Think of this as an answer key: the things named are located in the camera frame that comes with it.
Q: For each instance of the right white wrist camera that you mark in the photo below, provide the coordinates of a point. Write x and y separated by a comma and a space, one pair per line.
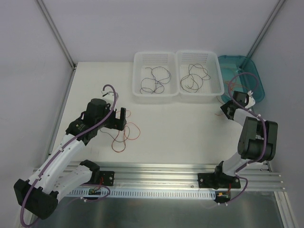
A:
250, 101

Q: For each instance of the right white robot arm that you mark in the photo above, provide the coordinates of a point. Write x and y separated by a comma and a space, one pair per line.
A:
257, 142

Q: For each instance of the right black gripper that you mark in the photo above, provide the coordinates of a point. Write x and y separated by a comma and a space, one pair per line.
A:
228, 112

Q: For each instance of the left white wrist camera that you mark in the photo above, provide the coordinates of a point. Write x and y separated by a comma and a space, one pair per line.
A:
109, 93

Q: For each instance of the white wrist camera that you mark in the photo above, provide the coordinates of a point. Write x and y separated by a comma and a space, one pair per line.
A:
250, 101
109, 93

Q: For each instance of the slotted white cable duct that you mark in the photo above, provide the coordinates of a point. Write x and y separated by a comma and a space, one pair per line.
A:
144, 193

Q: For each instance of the right white perforated basket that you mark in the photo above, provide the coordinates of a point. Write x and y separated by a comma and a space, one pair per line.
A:
199, 76

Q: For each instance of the teal plastic tray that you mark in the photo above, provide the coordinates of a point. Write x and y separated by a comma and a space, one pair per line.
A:
231, 66

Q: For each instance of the aluminium mounting rail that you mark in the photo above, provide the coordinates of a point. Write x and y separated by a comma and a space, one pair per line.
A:
185, 176

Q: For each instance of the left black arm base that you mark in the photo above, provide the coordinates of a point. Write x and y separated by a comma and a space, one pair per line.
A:
105, 178

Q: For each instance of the left white perforated basket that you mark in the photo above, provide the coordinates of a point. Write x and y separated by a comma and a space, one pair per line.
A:
154, 77

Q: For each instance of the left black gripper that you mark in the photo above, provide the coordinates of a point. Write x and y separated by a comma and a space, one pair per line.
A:
116, 119

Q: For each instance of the white perforated basket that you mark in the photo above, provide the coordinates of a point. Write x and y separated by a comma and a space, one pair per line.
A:
199, 76
154, 77

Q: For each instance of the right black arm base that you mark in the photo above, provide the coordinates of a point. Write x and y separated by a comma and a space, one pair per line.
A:
218, 181

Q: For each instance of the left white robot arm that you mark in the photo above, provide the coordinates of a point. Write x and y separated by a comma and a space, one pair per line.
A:
43, 190

